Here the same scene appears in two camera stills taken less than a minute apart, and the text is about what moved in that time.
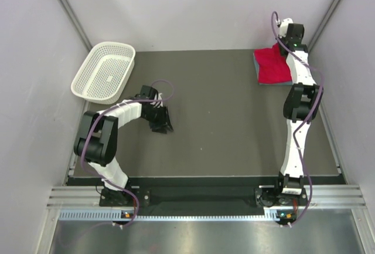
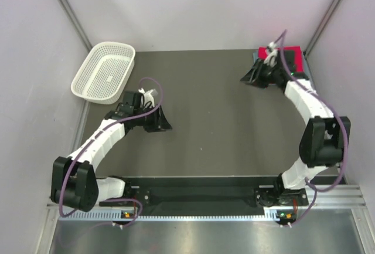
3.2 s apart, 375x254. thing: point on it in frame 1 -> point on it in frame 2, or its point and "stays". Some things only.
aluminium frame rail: [318, 196] stays
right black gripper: [282, 39] -> [251, 76]
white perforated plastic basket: [104, 72] stays
